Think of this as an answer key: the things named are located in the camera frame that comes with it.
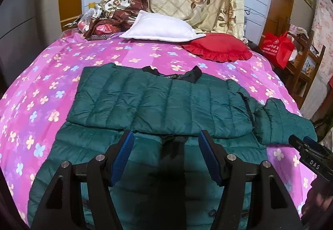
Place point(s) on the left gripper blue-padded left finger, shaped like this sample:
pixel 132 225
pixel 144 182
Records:
pixel 61 206

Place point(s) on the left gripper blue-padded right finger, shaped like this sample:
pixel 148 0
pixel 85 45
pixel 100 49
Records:
pixel 271 205

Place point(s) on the dark green puffer jacket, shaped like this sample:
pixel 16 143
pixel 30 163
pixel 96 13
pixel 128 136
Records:
pixel 166 177

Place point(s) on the person's right hand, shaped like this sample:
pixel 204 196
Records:
pixel 319 196

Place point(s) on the wooden shelf rack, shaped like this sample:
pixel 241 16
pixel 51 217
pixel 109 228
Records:
pixel 300 73

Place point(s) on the pink floral bed sheet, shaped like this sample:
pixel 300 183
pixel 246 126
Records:
pixel 37 103

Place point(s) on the red shopping bag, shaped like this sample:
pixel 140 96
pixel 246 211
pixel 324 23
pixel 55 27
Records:
pixel 277 49

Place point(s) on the red ruffled cushion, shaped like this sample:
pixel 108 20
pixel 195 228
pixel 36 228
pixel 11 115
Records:
pixel 219 47

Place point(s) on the red packaged item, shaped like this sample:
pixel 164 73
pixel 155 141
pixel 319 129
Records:
pixel 106 29

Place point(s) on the grey wardrobe cabinet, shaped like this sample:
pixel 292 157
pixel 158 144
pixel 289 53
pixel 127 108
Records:
pixel 27 28

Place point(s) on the white pillow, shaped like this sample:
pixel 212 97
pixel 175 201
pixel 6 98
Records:
pixel 158 27

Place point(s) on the brown floral folded blanket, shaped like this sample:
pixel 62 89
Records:
pixel 119 14

